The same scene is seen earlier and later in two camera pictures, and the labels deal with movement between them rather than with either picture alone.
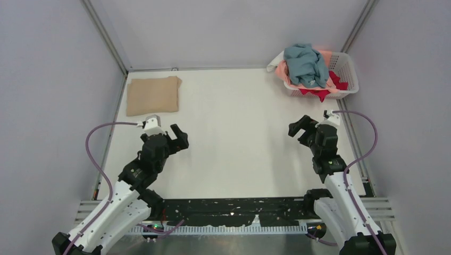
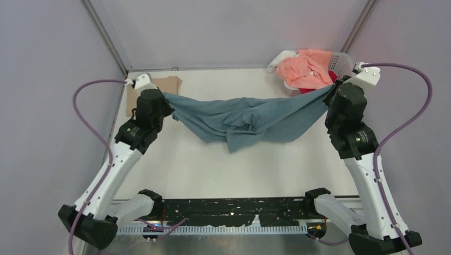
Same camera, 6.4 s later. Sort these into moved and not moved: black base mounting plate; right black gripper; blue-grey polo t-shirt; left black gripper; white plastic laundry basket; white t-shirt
Moved: left black gripper; blue-grey polo t-shirt; right black gripper
Not moved: white t-shirt; white plastic laundry basket; black base mounting plate
